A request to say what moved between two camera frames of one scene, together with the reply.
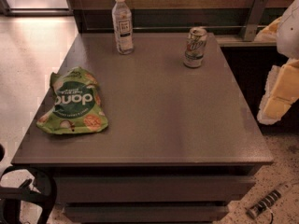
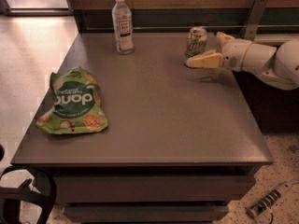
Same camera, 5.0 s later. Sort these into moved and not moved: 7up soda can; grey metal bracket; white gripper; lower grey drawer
Moved: white gripper
Not moved: lower grey drawer; 7up soda can; grey metal bracket
